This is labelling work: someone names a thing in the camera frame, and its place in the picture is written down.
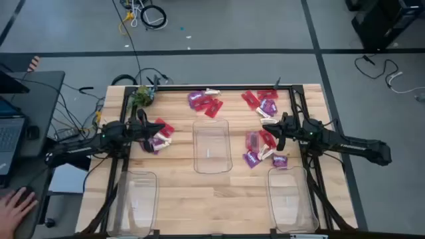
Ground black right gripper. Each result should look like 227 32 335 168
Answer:
262 112 301 139

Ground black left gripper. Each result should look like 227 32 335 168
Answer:
127 118 166 140

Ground red candy packet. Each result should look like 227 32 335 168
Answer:
244 131 263 153
154 118 176 139
193 96 214 112
256 89 279 101
258 129 278 149
240 90 262 111
204 98 224 119

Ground clear plastic bin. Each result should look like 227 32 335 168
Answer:
267 165 320 234
106 170 159 238
192 118 233 175

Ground small green potted plant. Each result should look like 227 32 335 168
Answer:
128 84 156 109

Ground black power adapter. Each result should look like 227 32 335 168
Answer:
54 128 80 141

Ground pale grey panel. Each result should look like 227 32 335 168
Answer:
48 164 88 195

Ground dark grey desk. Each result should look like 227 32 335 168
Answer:
0 70 66 239

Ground small black desk device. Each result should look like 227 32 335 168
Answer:
26 125 41 140

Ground orange black striped object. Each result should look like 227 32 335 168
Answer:
27 55 41 72

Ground grey laptop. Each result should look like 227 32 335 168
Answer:
0 96 27 187

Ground black tilted screen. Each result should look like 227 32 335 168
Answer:
0 70 31 94

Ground black equipment cabinet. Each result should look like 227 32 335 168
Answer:
345 0 425 50

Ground person's hand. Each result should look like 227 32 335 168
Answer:
0 186 39 239

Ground black cables with plugs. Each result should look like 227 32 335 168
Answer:
134 67 174 86

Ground thick black curved hose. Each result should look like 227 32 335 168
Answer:
110 74 139 86

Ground long thin black cable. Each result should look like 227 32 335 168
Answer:
111 0 143 86

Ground white cable bundle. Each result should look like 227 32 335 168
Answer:
129 0 169 31

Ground coiled black cable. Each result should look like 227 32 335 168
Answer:
139 4 168 31

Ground yellow cable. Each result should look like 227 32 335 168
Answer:
118 11 135 36

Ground black floor cable with plug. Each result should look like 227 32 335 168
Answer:
353 54 399 80

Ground white floor cable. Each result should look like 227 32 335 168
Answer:
384 71 425 96

